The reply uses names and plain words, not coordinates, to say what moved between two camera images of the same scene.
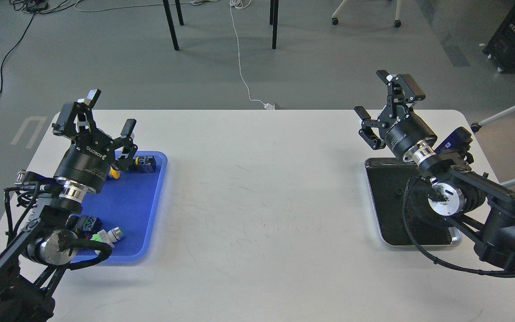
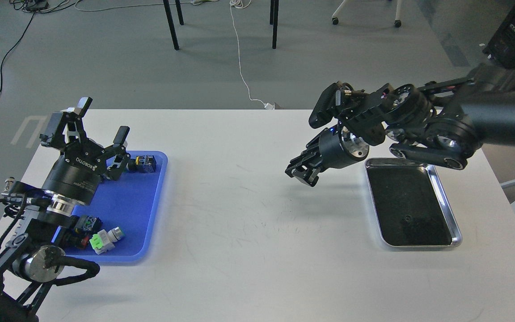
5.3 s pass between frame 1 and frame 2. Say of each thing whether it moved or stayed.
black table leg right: stayed
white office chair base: stayed
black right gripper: moved
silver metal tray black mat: stayed
